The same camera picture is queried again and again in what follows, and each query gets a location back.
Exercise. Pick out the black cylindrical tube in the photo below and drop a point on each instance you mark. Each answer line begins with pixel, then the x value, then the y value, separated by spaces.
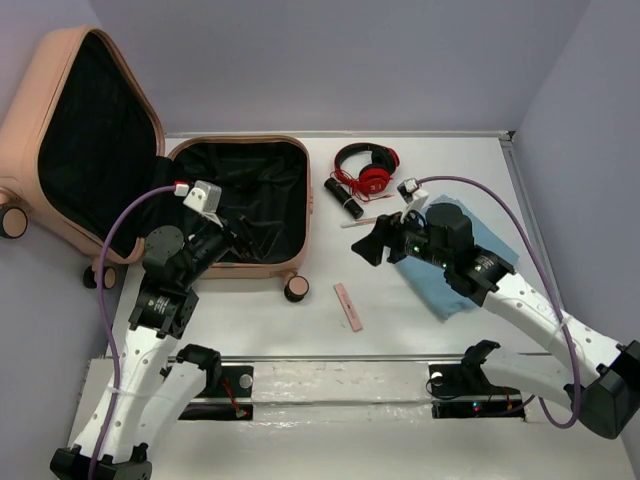
pixel 341 195

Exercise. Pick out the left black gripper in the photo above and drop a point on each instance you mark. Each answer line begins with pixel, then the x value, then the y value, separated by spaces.
pixel 242 245

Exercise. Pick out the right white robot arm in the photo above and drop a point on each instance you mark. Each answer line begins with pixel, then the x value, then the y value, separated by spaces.
pixel 585 370

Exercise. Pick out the white pink thin stick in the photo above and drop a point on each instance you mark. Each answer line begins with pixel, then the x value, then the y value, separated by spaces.
pixel 358 222

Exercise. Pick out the pink hard-shell suitcase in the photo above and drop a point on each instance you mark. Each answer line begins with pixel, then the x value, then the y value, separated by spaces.
pixel 83 155

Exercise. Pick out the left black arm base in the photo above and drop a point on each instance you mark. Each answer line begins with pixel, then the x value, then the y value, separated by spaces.
pixel 229 400

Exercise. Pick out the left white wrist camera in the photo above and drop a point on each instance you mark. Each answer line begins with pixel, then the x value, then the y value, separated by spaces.
pixel 201 197

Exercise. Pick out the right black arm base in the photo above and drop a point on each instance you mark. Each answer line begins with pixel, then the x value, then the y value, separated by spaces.
pixel 458 393

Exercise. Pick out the red black headphones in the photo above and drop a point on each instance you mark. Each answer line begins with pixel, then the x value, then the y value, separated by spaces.
pixel 374 177

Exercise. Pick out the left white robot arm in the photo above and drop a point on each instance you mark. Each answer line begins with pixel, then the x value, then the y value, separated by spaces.
pixel 145 396

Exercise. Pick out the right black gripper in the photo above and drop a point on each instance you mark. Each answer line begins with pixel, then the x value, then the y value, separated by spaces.
pixel 387 227

